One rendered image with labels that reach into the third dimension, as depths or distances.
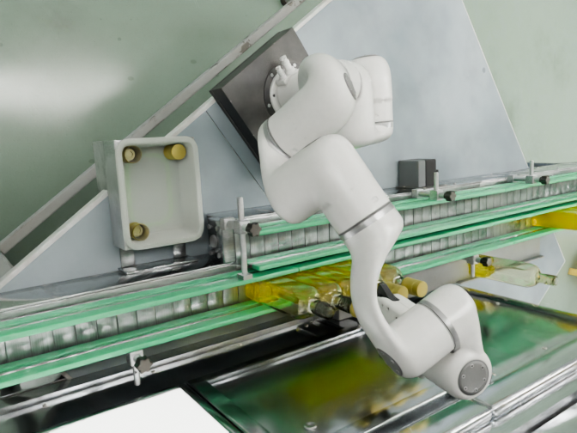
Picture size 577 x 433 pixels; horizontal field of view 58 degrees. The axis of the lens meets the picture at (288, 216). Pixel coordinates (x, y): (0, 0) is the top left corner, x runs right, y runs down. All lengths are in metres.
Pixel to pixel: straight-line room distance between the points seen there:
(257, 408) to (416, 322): 0.36
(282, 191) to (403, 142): 0.97
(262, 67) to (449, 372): 0.80
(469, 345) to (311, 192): 0.29
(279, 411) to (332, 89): 0.53
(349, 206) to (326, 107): 0.16
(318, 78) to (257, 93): 0.49
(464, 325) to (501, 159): 1.38
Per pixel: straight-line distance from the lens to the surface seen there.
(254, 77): 1.24
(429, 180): 1.60
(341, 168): 0.68
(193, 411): 0.95
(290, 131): 0.78
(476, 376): 0.76
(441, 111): 1.78
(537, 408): 1.03
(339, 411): 0.92
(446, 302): 0.71
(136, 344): 1.00
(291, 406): 0.93
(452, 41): 1.84
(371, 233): 0.67
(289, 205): 0.71
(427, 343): 0.69
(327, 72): 0.76
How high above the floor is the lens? 1.86
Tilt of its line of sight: 54 degrees down
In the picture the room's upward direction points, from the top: 100 degrees clockwise
